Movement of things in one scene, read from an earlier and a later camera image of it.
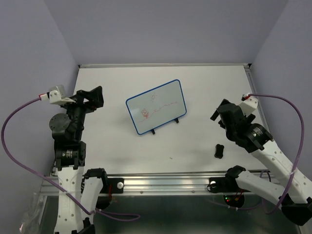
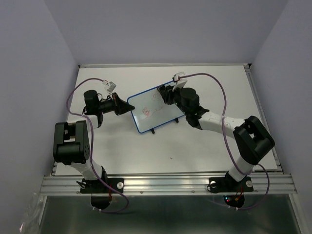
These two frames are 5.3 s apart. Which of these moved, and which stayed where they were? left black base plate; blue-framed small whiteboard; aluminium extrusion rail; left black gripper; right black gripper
Moved: right black gripper; left black gripper
Stayed: aluminium extrusion rail; left black base plate; blue-framed small whiteboard
